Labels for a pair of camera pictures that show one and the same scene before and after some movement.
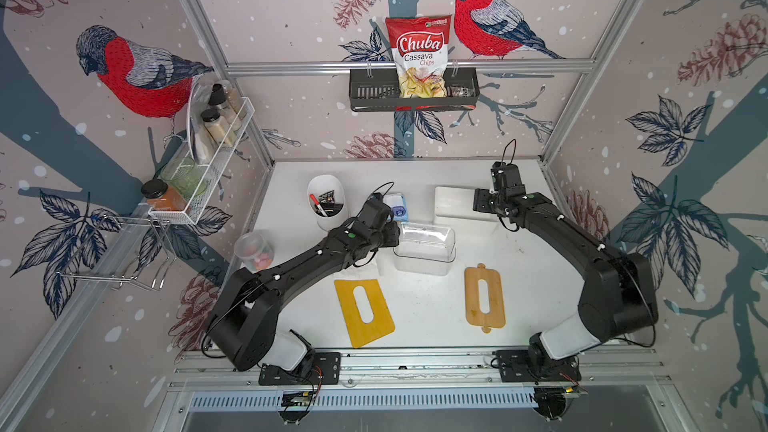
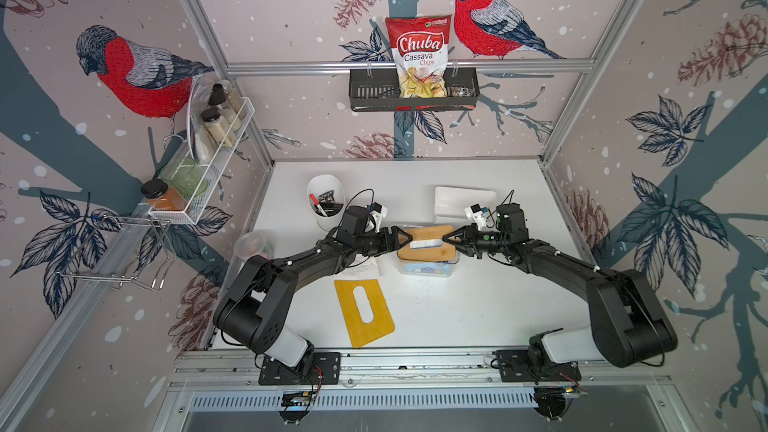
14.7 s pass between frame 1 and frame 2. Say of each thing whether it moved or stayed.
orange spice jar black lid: stayed
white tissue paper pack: stayed
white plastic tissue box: stayed
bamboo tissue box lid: moved
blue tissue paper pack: moved
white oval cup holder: stayed
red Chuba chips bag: stayed
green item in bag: stayed
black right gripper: moved
